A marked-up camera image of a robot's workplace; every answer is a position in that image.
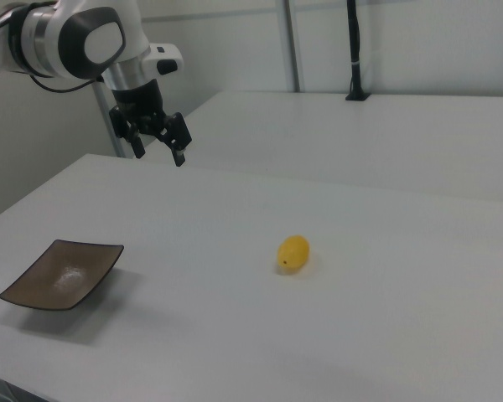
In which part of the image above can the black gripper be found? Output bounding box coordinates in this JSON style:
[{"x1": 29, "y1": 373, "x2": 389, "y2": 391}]
[{"x1": 108, "y1": 79, "x2": 193, "y2": 168}]

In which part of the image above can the yellow lemon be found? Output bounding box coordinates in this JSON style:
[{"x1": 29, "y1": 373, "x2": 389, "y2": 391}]
[{"x1": 276, "y1": 234, "x2": 311, "y2": 269}]

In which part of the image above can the brown square ceramic plate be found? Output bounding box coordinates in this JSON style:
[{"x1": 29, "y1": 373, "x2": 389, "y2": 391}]
[{"x1": 0, "y1": 239, "x2": 125, "y2": 312}]

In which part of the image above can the black pole with base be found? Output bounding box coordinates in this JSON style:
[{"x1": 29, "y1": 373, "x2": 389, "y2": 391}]
[{"x1": 345, "y1": 0, "x2": 372, "y2": 103}]

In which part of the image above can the grey metal frame post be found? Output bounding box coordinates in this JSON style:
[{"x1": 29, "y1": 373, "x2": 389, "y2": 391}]
[
  {"x1": 92, "y1": 74, "x2": 127, "y2": 159},
  {"x1": 282, "y1": 0, "x2": 306, "y2": 93}
]

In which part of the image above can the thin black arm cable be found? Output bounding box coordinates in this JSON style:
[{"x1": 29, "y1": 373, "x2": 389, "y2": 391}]
[{"x1": 28, "y1": 73, "x2": 106, "y2": 93}]

